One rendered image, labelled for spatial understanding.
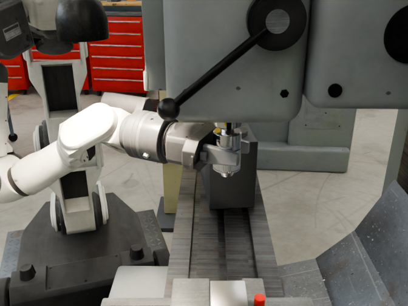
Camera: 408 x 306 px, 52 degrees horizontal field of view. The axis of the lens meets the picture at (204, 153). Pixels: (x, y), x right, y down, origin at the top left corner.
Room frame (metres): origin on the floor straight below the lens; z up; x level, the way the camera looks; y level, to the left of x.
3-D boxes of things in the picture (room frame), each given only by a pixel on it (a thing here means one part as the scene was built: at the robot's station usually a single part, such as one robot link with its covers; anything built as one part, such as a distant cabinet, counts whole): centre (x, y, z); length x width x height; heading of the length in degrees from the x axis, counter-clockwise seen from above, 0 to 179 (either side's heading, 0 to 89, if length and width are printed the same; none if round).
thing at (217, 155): (0.61, -0.02, 1.23); 0.06 x 0.02 x 0.03; 66
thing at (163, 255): (1.19, 0.14, 0.50); 0.20 x 0.05 x 0.20; 17
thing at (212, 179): (1.05, -0.06, 1.04); 0.22 x 0.12 x 0.20; 6
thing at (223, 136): (0.64, -0.04, 1.26); 0.05 x 0.05 x 0.01
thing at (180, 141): (0.68, 0.05, 1.23); 0.13 x 0.12 x 0.10; 156
